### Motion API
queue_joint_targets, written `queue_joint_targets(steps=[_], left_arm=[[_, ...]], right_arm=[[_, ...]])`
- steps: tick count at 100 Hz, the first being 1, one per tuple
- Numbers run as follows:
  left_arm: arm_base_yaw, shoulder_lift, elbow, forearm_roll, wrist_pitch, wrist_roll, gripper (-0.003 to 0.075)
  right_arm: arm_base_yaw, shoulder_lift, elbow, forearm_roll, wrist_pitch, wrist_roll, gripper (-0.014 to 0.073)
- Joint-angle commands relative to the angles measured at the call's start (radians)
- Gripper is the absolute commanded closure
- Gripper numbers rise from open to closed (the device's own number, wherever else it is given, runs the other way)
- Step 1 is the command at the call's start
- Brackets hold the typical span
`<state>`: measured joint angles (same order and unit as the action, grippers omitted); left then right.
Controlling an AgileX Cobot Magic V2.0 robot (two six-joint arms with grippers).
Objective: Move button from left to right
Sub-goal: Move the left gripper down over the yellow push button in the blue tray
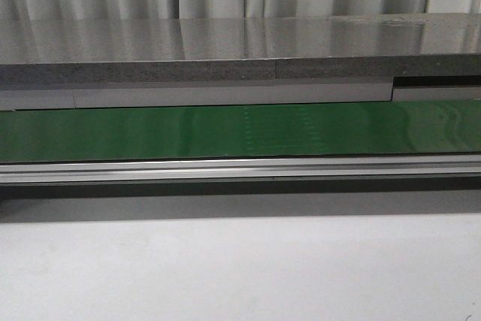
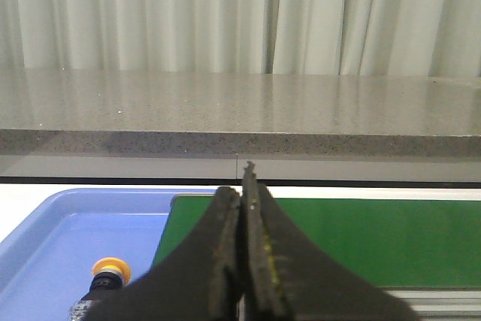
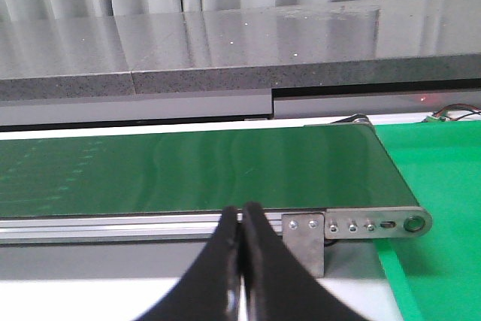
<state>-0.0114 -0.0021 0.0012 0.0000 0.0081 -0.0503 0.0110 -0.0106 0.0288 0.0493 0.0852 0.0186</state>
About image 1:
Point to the green conveyor belt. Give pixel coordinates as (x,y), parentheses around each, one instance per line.
(241,131)

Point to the grey stone counter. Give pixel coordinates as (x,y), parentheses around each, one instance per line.
(57,64)

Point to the aluminium conveyor side rail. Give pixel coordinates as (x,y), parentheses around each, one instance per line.
(239,169)

